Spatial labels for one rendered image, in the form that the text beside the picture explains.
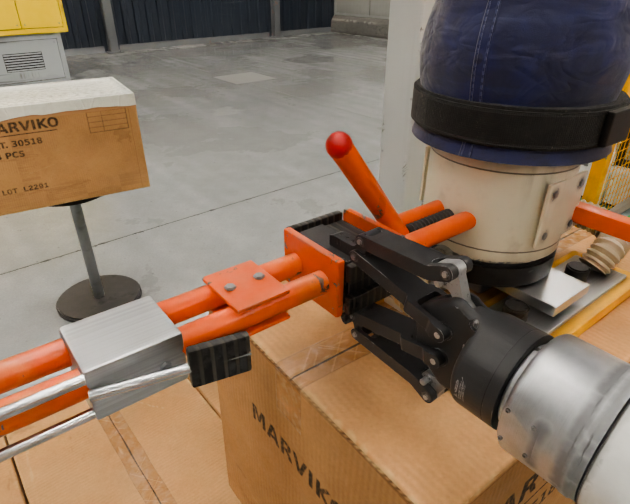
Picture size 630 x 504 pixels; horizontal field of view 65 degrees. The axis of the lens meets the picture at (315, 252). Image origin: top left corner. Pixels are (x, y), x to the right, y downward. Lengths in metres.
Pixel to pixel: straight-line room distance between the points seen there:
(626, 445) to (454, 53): 0.37
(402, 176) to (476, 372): 1.79
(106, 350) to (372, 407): 0.26
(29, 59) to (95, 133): 5.69
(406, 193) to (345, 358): 1.62
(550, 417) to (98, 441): 1.06
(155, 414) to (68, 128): 1.27
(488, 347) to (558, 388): 0.05
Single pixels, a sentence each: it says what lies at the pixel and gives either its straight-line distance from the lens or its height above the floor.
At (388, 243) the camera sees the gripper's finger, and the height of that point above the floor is 1.26.
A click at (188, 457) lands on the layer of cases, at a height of 0.54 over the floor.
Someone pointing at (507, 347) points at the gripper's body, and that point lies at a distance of 0.35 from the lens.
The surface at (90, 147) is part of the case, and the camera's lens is 2.20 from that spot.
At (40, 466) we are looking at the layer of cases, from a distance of 1.26.
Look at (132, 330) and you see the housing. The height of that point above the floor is 1.22.
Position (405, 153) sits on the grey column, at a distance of 2.07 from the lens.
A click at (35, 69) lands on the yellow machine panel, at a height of 0.30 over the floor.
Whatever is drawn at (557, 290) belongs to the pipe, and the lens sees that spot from 0.65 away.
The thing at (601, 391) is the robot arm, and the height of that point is 1.24.
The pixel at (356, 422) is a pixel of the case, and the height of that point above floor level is 1.08.
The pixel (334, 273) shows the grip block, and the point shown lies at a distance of 0.43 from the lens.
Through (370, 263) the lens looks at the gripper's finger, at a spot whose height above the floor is 1.24.
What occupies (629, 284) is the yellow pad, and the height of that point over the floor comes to 1.09.
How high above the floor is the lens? 1.45
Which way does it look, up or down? 30 degrees down
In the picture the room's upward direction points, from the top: straight up
